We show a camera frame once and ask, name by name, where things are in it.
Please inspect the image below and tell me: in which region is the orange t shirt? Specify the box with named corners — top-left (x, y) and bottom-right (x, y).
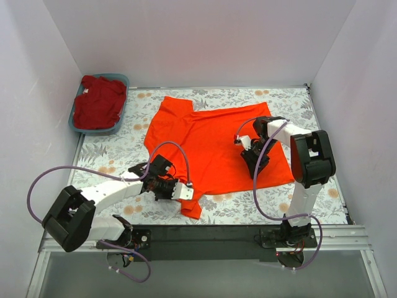
top-left (143, 96), bottom-right (295, 220)

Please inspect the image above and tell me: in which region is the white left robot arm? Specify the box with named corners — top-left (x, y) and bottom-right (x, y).
top-left (42, 155), bottom-right (192, 252)

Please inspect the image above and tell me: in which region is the red t shirt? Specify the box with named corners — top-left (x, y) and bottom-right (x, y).
top-left (73, 75), bottom-right (127, 130)

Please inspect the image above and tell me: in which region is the floral table mat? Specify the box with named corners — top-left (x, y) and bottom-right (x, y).
top-left (61, 88), bottom-right (347, 225)

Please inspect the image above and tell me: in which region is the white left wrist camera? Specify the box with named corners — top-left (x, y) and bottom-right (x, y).
top-left (171, 182), bottom-right (194, 201)

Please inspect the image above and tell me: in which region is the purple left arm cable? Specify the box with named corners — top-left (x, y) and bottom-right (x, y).
top-left (26, 141), bottom-right (193, 283)

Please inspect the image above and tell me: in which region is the black front table strip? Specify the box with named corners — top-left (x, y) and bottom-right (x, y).
top-left (133, 225), bottom-right (277, 263)

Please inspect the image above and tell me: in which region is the aluminium front frame rail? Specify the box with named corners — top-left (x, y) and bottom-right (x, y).
top-left (38, 225), bottom-right (373, 253)

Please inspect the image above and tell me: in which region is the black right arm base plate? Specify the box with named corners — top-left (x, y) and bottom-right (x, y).
top-left (257, 225), bottom-right (318, 248)

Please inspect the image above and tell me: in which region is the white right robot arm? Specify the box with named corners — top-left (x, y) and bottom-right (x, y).
top-left (234, 116), bottom-right (336, 229)

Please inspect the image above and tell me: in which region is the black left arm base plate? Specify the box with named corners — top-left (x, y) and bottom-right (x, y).
top-left (104, 228), bottom-right (151, 250)

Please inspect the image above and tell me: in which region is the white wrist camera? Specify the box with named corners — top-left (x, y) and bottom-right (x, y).
top-left (233, 135), bottom-right (251, 151)
top-left (171, 182), bottom-right (194, 201)

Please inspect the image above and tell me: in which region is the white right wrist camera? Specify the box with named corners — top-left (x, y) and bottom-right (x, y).
top-left (233, 135), bottom-right (251, 151)

